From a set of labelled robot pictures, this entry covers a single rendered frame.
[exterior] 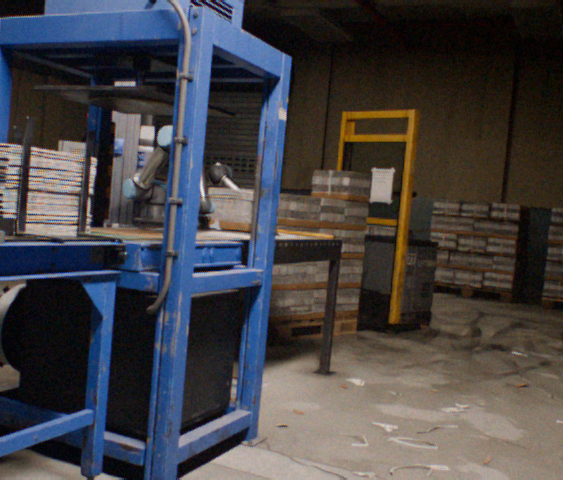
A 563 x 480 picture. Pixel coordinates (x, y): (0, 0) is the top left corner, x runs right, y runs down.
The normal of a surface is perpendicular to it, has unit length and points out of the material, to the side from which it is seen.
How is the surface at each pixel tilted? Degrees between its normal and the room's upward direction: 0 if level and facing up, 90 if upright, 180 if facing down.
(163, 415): 90
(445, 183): 90
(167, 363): 90
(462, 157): 90
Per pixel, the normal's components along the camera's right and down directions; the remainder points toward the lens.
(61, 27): -0.43, 0.01
